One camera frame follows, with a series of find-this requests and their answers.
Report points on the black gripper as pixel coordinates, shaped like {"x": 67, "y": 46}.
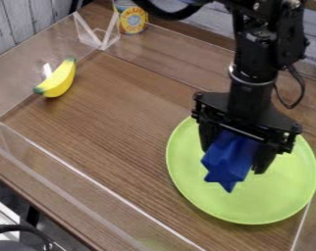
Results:
{"x": 269, "y": 127}

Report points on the blue star-shaped block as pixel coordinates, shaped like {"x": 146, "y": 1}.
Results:
{"x": 229, "y": 159}

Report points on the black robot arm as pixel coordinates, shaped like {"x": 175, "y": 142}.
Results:
{"x": 270, "y": 43}

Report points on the green round plate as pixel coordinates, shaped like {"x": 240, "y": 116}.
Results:
{"x": 264, "y": 198}

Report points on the yellow blue labelled can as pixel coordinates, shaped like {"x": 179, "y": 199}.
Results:
{"x": 133, "y": 16}

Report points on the yellow toy banana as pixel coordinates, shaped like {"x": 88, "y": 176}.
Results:
{"x": 56, "y": 85}

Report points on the clear acrylic corner bracket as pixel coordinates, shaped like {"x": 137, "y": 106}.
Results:
{"x": 100, "y": 37}

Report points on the clear acrylic front wall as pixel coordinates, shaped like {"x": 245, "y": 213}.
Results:
{"x": 106, "y": 221}

